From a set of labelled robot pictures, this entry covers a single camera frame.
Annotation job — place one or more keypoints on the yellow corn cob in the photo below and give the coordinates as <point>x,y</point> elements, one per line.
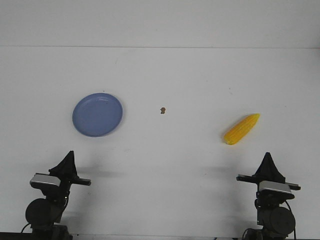
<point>241,129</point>

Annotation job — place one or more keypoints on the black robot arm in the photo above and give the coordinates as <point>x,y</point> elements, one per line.
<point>44,214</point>
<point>274,213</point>

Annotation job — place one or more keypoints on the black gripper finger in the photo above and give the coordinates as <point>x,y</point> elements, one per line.
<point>267,171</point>
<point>66,168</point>

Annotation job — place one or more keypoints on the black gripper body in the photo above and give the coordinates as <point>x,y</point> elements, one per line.
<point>254,180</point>
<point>67,182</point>

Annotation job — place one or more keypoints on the blue round plate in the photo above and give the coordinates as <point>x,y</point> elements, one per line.
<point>97,114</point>

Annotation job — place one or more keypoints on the small brown crumb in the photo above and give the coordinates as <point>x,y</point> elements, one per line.
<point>162,110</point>

